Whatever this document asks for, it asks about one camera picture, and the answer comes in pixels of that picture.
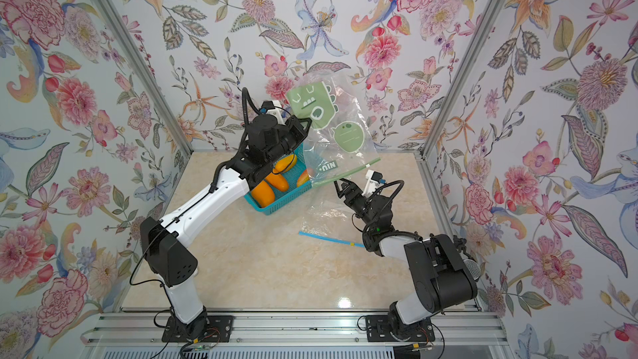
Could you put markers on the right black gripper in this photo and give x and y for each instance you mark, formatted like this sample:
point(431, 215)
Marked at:
point(355, 192)

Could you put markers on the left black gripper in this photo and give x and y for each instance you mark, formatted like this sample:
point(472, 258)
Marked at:
point(292, 125)

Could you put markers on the green printed zip-top bag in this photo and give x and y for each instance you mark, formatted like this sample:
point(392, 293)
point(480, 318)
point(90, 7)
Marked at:
point(339, 143)

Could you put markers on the large orange mango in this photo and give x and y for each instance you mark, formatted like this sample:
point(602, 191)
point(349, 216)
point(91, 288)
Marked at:
point(263, 194)

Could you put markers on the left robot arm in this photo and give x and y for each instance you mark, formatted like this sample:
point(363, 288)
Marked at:
point(165, 242)

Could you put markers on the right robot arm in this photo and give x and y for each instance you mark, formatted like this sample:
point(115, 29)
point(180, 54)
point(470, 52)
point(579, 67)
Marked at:
point(441, 277)

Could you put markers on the clear blue-zipper bag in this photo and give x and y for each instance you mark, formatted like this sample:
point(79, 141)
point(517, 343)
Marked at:
point(328, 219)

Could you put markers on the middle orange mango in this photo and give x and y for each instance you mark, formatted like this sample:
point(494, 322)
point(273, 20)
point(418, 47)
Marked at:
point(278, 181)

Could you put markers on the red yellow mango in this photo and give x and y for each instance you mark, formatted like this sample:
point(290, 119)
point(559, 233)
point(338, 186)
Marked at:
point(304, 178)

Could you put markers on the teal plastic basket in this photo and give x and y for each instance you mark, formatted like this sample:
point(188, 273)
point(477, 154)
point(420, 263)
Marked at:
point(291, 176)

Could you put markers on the black microphone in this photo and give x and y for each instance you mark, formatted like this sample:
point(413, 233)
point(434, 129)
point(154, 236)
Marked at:
point(473, 268)

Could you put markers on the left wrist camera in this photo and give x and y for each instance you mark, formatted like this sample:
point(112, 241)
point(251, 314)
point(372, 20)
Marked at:
point(271, 107)

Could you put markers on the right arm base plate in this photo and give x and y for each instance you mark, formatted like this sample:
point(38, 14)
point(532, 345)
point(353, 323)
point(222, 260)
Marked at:
point(387, 328)

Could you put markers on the right corner aluminium post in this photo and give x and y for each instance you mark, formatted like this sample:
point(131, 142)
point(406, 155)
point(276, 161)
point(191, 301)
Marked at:
point(466, 66)

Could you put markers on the corner aluminium post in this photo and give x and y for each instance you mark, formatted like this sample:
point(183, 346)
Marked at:
point(113, 20)
point(466, 66)

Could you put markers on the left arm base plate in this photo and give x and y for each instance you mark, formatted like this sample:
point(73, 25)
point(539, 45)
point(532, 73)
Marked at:
point(213, 329)

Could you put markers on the left corner aluminium post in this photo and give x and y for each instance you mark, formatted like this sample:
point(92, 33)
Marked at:
point(113, 20)

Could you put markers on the aluminium front rail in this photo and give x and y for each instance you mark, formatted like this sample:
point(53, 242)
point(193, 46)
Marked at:
point(296, 334)

